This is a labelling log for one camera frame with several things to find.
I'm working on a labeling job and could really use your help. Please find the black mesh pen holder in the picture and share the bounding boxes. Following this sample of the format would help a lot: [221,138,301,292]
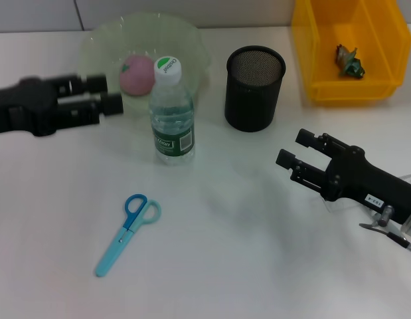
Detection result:
[224,45,287,133]

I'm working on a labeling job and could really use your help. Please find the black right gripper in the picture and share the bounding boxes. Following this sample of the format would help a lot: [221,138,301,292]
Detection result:
[275,128,411,224]

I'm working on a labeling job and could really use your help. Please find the right gripper connector cable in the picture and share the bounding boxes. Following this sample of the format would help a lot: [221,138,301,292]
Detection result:
[359,204,411,262]

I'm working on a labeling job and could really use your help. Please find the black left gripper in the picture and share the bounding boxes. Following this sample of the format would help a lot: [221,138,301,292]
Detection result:
[0,74,123,137]

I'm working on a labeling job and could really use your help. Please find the transparent plastic ruler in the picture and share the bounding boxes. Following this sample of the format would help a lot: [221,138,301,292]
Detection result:
[319,172,411,214]

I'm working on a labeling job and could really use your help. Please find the blue scissors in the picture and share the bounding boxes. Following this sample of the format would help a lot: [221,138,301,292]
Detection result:
[94,194,162,278]

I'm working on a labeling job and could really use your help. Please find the pink toy peach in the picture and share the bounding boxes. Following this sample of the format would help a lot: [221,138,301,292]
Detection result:
[119,54,156,97]

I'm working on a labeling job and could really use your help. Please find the yellow plastic bin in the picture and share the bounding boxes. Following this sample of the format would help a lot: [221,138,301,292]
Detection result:
[290,0,411,106]

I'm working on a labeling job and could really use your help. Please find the clear green-label water bottle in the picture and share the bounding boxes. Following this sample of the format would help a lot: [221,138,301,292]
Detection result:
[148,55,196,167]

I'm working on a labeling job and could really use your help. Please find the green plastic wrapper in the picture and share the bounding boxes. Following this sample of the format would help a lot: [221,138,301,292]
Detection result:
[334,43,365,80]

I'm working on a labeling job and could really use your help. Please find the translucent green fruit plate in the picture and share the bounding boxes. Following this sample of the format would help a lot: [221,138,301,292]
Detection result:
[79,12,213,122]

